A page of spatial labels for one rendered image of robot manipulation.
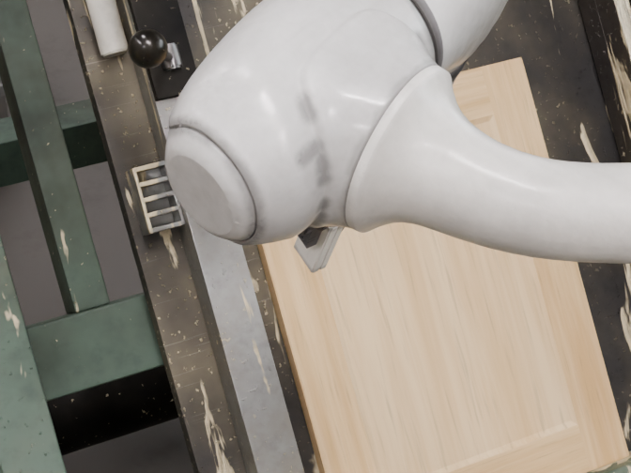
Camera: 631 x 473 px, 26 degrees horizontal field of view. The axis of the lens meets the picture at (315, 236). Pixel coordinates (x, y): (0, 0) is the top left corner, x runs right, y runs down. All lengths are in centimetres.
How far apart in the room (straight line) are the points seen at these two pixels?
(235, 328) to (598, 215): 75
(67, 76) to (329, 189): 372
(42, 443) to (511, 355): 55
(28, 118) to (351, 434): 48
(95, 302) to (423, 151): 80
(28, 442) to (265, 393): 25
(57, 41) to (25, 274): 133
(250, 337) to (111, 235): 221
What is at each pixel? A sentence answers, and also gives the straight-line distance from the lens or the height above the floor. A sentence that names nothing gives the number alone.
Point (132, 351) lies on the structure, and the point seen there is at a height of 109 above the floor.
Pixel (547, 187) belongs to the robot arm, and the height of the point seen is 163.
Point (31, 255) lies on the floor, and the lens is 358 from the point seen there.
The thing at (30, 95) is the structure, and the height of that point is 132.
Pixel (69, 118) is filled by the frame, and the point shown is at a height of 79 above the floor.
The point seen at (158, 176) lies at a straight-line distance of 145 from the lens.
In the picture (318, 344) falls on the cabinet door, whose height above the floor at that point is 108.
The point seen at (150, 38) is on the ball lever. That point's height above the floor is 144.
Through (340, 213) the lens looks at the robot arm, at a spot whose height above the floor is 160.
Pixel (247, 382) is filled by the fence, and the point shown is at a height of 109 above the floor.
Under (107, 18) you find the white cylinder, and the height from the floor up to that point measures 140.
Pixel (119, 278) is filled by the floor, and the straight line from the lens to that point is 346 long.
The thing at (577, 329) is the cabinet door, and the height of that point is 102.
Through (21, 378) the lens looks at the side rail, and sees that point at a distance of 136.
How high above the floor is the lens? 201
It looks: 34 degrees down
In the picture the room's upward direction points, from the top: straight up
